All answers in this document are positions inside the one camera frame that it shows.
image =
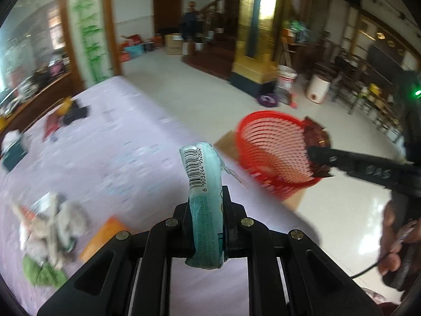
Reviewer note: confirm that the teal tissue packet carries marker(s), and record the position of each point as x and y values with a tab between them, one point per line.
204	210

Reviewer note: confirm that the white crumpled tissue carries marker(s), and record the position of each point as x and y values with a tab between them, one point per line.
10	138

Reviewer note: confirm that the gold tiled pillar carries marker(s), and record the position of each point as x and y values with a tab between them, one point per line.
255	23

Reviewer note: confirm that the white bucket red print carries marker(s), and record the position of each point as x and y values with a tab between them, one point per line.
286	80

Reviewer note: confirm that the person's right hand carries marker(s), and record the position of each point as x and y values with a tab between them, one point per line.
389	237

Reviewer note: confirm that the red plastic basket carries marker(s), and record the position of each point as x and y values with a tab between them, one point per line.
273	144

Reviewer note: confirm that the pillar with bamboo painting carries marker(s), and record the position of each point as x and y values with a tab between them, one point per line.
88	29

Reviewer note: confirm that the red flat packet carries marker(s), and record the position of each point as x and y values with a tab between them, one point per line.
51	126

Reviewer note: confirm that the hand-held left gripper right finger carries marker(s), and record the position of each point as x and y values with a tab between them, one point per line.
235	233

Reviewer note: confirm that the teal box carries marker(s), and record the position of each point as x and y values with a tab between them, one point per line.
13	158

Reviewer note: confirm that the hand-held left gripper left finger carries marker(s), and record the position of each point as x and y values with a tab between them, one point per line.
182	233

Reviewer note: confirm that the wooden counter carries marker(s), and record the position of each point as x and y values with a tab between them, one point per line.
39	95

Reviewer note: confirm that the cardboard box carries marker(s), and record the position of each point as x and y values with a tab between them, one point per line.
173	44

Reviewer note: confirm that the green cloth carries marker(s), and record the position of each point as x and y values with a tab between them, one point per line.
42	273

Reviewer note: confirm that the white plastic barrel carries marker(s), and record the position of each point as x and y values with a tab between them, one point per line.
318	89

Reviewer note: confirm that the dark wooden staircase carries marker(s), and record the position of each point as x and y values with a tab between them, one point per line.
213	56

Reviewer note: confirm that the purple mop head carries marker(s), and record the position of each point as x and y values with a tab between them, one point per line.
267	100

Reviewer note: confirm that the pink floral mattress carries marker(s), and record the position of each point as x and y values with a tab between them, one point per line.
131	144

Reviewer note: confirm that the orange flat packet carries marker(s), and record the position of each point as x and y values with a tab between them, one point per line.
103	237

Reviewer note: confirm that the yellow brown small packet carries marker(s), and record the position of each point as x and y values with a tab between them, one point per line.
64	105

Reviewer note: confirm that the black television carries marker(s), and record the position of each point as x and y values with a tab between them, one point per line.
384	59

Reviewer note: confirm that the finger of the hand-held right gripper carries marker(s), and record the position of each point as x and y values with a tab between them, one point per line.
342	163

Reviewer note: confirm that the dark wooden chair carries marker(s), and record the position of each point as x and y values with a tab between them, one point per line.
345	82

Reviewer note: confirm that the yellow plastic stool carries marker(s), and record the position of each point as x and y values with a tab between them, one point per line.
375	91

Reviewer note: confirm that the stack of red gift boxes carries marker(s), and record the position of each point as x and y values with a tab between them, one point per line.
131	49

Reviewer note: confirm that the pile of crumpled wrappers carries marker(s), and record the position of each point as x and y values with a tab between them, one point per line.
56	223

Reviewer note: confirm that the dark blue jacket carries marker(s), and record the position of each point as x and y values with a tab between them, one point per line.
190	23

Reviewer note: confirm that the green bag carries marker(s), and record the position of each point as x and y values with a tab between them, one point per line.
299	29

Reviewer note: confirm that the brown wooden door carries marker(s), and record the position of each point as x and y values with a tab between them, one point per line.
167	6

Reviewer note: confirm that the brown crinkled wrapper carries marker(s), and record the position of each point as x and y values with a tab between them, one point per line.
317	135

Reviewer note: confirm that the broom with red head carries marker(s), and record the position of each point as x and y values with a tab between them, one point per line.
293	102

